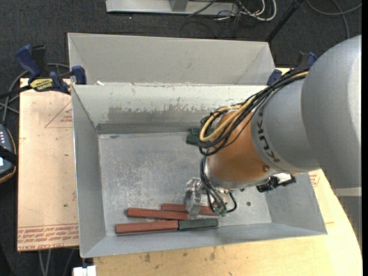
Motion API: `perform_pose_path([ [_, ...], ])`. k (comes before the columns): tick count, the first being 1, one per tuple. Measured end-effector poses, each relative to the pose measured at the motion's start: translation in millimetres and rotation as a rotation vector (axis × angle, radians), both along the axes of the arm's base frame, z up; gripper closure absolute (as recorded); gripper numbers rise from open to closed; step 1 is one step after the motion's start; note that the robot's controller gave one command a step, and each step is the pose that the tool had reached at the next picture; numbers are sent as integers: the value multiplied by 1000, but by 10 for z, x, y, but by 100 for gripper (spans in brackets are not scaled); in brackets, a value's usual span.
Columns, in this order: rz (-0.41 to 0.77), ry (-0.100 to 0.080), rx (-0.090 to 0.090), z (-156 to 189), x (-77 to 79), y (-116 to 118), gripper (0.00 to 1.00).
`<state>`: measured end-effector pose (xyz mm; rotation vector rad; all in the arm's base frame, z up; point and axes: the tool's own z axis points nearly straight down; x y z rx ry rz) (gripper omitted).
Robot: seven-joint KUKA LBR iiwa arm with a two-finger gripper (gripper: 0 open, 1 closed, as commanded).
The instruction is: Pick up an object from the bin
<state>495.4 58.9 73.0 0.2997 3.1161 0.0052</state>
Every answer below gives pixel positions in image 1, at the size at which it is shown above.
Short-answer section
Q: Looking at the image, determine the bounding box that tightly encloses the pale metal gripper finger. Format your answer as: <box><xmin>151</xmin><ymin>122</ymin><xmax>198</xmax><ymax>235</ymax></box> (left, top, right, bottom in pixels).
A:
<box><xmin>187</xmin><ymin>201</ymin><xmax>203</xmax><ymax>220</ymax></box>
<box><xmin>183</xmin><ymin>189</ymin><xmax>196</xmax><ymax>212</ymax></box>

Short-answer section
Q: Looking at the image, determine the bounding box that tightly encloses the dark green flat block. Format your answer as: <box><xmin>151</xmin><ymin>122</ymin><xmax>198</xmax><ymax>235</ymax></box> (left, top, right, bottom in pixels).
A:
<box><xmin>186</xmin><ymin>133</ymin><xmax>208</xmax><ymax>147</ymax></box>
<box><xmin>178</xmin><ymin>217</ymin><xmax>220</xmax><ymax>231</ymax></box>

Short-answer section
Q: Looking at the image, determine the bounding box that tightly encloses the red-brown flat block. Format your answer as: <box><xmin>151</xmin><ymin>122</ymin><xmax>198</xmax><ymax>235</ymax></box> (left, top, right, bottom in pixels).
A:
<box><xmin>160</xmin><ymin>202</ymin><xmax>215</xmax><ymax>216</ymax></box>
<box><xmin>124</xmin><ymin>207</ymin><xmax>190</xmax><ymax>221</ymax></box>
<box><xmin>114</xmin><ymin>220</ymin><xmax>180</xmax><ymax>236</ymax></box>

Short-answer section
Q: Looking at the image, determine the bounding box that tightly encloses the grey metal bin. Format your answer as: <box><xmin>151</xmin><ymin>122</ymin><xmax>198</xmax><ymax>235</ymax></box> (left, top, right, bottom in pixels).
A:
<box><xmin>67</xmin><ymin>32</ymin><xmax>328</xmax><ymax>259</ymax></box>

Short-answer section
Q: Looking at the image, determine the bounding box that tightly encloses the brown cardboard board, red print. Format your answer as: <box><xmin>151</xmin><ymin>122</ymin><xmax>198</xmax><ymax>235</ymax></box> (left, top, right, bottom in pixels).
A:
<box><xmin>17</xmin><ymin>78</ymin><xmax>80</xmax><ymax>252</ymax></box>

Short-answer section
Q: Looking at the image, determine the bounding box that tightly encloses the black cylinder on white bracket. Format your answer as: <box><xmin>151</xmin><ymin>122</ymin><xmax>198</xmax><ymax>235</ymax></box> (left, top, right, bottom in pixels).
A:
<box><xmin>256</xmin><ymin>173</ymin><xmax>297</xmax><ymax>193</ymax></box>

